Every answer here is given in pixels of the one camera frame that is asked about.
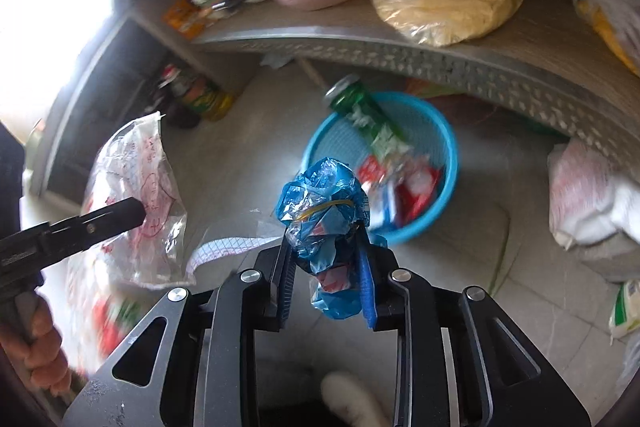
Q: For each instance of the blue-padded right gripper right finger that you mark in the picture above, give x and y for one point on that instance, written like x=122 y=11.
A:
x=378 y=299

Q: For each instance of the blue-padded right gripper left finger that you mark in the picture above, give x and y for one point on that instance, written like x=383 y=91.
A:
x=278 y=266

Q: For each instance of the blue plastic wrapper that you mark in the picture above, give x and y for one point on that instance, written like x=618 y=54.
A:
x=321 y=210

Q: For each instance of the white printed plastic bag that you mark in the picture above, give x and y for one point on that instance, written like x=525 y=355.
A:
x=109 y=287

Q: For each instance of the green drink can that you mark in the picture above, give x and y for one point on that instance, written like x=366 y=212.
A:
x=351 y=100

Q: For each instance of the person's left hand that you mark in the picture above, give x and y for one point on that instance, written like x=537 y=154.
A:
x=44 y=357

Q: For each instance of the red rice bag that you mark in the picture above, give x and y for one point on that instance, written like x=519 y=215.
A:
x=396 y=199

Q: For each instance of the cooking oil bottle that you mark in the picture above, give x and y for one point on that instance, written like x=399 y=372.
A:
x=196 y=92

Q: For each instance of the white pink plastic bag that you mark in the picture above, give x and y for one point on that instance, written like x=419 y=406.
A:
x=589 y=199

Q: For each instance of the orange snack packet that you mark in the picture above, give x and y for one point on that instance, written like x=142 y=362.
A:
x=185 y=18

